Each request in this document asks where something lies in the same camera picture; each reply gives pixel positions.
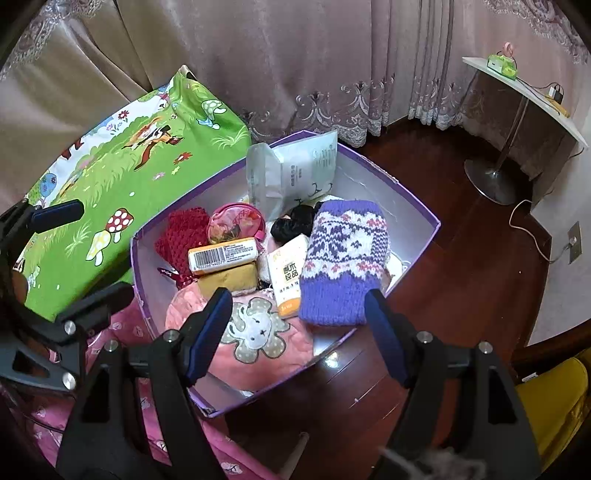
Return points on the beige satin curtain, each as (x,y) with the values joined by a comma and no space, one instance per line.
(69,92)

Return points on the round pink pouch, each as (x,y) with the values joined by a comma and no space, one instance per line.
(231,224)

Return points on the wall outlet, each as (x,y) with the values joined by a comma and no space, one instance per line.
(574,242)

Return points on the green device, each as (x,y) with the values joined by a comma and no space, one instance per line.
(501,64)

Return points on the wrapped soap bar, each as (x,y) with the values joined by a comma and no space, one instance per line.
(226,255)

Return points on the black charger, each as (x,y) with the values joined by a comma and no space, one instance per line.
(556,93)

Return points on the white orange small box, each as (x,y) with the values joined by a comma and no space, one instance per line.
(286,272)

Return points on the black scrunchie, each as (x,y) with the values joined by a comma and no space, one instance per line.
(295,221)

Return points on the purple cardboard box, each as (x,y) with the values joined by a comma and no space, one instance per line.
(406,203)

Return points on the pink towel with flower patch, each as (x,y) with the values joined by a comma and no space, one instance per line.
(286,360)

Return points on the white round side table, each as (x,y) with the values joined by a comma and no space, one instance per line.
(489,177)

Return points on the lace trimmed curtain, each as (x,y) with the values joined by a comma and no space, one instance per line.
(323,55)

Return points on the yellow plastic object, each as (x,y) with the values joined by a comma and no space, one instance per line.
(549,401)

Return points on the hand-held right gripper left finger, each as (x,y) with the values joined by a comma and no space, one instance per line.
(210,337)

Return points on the yellow sponge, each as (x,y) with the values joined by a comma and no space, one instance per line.
(231,277)

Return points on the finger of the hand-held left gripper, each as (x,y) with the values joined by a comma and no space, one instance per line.
(106,300)
(60,213)

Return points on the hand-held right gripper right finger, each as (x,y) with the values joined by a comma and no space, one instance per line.
(388,337)

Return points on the red knitted cloth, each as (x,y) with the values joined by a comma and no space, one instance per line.
(182,230)

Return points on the white plastic packet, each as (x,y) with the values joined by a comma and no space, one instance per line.
(295,175)

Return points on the green printed blanket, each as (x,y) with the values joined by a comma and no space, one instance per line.
(115,175)

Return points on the purple knitted sock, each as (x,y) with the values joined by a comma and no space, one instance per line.
(341,267)

